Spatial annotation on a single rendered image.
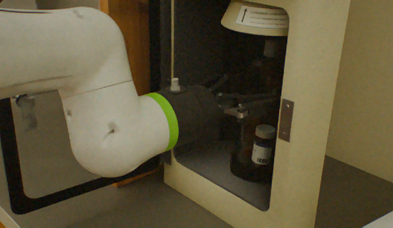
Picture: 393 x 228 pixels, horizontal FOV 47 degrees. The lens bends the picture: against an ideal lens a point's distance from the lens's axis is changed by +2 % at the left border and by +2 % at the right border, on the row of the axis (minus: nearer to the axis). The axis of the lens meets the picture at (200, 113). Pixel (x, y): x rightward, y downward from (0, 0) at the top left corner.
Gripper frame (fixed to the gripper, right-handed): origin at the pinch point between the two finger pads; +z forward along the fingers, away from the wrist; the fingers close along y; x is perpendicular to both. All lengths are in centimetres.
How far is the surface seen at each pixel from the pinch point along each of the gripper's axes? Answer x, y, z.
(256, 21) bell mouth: -13.6, -2.8, -7.8
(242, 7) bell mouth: -15.3, 0.5, -7.7
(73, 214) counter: 26.0, 20.8, -31.1
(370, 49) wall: -1.8, -3.4, 32.8
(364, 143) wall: 21.0, -6.4, 32.7
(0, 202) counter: 26, 34, -40
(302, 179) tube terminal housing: 12.1, -13.9, -5.7
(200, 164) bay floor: 18.4, 9.2, -7.9
